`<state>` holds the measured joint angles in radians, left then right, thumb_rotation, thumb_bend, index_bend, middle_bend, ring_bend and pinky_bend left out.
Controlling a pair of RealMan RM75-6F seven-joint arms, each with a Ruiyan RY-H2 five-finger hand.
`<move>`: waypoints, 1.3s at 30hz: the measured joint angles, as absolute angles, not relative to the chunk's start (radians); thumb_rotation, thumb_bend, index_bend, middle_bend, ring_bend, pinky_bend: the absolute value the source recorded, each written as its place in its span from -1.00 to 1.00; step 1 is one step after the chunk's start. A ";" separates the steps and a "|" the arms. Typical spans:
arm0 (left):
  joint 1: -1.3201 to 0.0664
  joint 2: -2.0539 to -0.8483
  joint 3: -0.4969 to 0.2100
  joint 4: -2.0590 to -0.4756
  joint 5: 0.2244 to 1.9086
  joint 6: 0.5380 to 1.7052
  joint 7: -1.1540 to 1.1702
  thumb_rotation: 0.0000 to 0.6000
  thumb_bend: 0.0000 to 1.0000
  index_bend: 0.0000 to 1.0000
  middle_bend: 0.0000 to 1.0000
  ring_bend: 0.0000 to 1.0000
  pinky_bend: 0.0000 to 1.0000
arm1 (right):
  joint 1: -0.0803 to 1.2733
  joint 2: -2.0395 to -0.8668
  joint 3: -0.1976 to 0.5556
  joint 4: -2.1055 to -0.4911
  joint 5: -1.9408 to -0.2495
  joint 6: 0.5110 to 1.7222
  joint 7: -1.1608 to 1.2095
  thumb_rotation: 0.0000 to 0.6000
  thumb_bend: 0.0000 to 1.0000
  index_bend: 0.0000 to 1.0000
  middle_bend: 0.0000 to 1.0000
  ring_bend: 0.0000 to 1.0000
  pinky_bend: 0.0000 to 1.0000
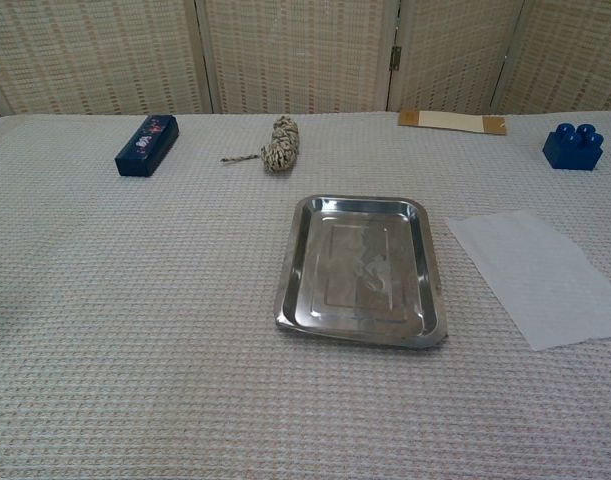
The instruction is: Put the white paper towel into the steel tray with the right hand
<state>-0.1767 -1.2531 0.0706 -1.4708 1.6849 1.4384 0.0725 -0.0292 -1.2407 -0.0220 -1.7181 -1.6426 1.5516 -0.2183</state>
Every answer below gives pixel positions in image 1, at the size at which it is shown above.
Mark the beige woven screen panel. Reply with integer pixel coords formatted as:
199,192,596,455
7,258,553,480
492,0,611,115
0,0,214,117
197,0,401,115
387,0,526,114

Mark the silver metal tray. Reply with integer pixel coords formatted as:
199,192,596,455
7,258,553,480
273,194,449,351

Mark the white paper sheet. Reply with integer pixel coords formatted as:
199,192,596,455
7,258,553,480
444,209,611,353

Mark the white woven tablecloth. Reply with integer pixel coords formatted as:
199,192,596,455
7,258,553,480
0,112,611,480

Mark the blue building block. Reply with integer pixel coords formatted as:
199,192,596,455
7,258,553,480
542,122,605,172

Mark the cardboard strip with cream card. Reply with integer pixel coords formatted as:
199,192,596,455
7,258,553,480
397,109,508,136

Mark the dark blue printed box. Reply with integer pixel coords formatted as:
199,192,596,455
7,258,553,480
114,114,180,177

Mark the braided rope bundle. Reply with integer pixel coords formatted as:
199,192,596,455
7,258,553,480
220,114,300,175

